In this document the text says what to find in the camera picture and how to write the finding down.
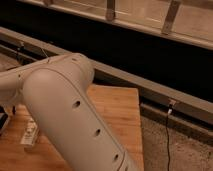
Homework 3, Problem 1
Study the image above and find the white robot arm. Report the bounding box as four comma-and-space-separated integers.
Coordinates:
0, 53, 140, 171

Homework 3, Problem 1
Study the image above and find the black cable at wall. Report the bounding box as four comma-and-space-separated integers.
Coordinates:
165, 101, 176, 171

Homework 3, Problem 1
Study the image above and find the white plastic bottle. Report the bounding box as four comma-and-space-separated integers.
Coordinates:
20, 118, 39, 147

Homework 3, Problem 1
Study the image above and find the black object at left edge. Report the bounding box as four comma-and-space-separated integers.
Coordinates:
0, 106, 16, 135

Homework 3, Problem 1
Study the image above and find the metal window frame rail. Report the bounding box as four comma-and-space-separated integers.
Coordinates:
0, 26, 213, 125

